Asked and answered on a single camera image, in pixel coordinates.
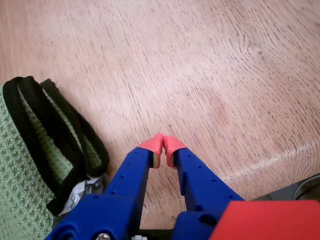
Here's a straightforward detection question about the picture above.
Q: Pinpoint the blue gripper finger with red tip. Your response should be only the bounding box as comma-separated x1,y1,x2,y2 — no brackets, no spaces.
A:
46,133,165,240
163,135,245,240

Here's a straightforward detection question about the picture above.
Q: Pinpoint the green waffle cloth black trim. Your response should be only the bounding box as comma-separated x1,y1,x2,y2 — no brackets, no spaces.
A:
0,75,110,240

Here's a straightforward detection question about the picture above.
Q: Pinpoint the grey duct tape piece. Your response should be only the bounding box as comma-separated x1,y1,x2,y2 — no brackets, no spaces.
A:
58,173,110,217

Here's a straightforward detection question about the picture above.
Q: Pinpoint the red camera mount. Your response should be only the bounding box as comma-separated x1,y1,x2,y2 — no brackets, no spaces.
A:
209,199,320,240

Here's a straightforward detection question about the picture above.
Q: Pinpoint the white cable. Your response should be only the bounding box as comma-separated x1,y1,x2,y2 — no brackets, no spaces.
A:
294,173,320,200

